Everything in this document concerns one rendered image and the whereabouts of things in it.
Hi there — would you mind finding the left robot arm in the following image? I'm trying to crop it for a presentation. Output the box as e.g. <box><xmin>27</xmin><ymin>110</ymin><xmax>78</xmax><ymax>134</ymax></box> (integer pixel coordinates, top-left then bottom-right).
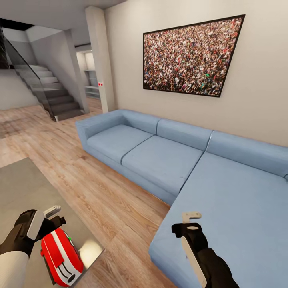
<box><xmin>0</xmin><ymin>206</ymin><xmax>66</xmax><ymax>288</ymax></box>

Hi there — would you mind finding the radio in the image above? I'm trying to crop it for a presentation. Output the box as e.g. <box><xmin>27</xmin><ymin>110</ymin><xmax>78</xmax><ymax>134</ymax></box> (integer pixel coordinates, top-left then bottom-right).
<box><xmin>40</xmin><ymin>228</ymin><xmax>84</xmax><ymax>287</ymax></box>

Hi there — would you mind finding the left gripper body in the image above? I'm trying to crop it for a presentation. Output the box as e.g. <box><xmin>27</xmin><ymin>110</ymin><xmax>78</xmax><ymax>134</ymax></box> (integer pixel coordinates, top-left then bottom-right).
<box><xmin>36</xmin><ymin>216</ymin><xmax>62</xmax><ymax>242</ymax></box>

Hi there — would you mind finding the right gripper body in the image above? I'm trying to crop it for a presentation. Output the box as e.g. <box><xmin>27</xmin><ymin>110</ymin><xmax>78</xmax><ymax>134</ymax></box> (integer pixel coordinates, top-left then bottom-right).
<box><xmin>174</xmin><ymin>223</ymin><xmax>200</xmax><ymax>238</ymax></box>

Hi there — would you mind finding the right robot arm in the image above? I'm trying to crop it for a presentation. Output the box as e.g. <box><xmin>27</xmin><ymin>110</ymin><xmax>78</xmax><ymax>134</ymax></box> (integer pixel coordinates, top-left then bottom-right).
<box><xmin>171</xmin><ymin>212</ymin><xmax>240</xmax><ymax>288</ymax></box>

